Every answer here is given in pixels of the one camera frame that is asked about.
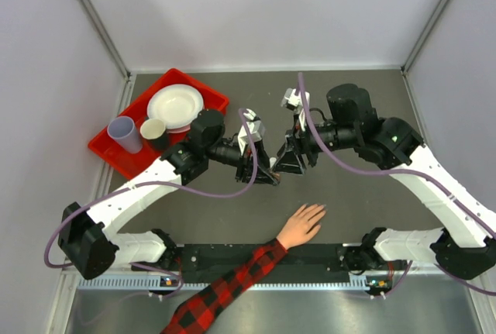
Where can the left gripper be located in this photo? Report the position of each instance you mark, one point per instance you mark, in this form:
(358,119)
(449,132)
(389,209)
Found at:
(263,164)

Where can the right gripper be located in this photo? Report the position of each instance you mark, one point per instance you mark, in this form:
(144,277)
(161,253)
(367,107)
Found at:
(297,142)

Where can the nail polish bottle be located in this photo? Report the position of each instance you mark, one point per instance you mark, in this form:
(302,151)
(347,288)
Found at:
(277,178)

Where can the grey nail polish cap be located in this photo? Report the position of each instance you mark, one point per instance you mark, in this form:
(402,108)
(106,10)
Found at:
(273,161)

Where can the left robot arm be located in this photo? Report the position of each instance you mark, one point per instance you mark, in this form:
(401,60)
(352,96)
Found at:
(90,235)

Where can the red plaid sleeve forearm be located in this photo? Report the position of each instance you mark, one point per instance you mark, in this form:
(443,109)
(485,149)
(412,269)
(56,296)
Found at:
(198,313)

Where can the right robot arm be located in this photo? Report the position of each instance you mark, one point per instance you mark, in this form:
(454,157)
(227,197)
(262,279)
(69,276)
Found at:
(464,245)

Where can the mannequin hand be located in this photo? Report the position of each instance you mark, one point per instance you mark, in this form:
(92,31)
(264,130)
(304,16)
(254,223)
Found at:
(302,226)

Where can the cream paper cup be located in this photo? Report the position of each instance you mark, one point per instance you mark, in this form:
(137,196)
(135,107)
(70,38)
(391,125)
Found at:
(152,129)

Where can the red plastic tray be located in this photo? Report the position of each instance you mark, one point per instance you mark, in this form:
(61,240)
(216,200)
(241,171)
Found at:
(127,164)

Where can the lilac plastic cup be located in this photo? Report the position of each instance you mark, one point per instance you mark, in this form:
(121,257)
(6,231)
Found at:
(123,131)

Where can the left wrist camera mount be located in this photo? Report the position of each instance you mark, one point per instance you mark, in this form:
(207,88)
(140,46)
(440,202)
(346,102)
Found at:
(252,129)

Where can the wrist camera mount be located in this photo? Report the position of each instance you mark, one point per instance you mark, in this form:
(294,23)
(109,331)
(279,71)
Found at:
(292,101)
(252,129)

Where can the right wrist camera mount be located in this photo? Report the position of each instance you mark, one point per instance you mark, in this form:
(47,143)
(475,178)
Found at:
(292,101)

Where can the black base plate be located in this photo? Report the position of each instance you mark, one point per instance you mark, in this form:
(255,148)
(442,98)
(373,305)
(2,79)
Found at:
(197,258)

